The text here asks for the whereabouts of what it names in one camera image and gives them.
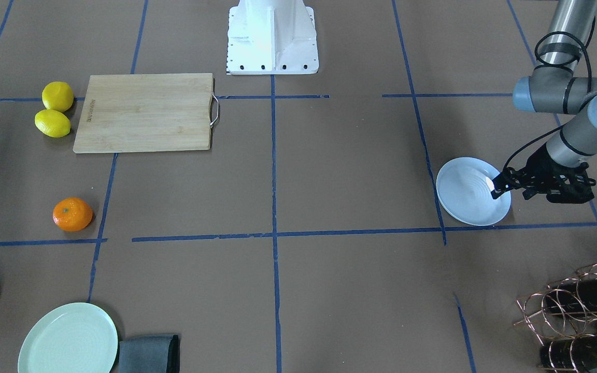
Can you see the copper wire bottle rack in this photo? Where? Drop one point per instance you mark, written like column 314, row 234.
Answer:
column 563, row 318

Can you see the dark wine bottle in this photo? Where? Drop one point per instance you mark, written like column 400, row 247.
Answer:
column 575, row 297
column 573, row 354

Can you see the light blue plate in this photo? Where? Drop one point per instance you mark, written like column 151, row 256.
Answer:
column 464, row 186

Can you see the lower yellow lemon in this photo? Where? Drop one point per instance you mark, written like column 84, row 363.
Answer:
column 52, row 123

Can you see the folded grey cloth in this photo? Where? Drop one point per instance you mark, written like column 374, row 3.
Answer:
column 150, row 353

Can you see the dark wine bottle upper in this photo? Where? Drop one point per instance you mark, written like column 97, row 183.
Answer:
column 575, row 297

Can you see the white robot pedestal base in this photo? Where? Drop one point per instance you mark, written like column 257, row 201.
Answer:
column 272, row 37

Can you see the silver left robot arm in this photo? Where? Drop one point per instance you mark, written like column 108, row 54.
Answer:
column 553, row 88

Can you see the orange fruit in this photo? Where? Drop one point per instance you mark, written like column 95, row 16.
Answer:
column 72, row 214

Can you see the bamboo cutting board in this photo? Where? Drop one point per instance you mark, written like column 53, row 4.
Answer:
column 130, row 113

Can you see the upper yellow lemon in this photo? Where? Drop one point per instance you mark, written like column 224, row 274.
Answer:
column 58, row 96

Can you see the light green plate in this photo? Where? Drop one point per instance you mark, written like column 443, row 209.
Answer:
column 76, row 337

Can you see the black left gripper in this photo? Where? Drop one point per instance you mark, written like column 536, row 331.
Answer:
column 539, row 166

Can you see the dark wine bottle lower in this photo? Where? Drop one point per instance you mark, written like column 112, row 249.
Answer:
column 573, row 354

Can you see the yellow lemon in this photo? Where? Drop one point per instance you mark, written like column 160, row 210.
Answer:
column 58, row 96
column 52, row 123

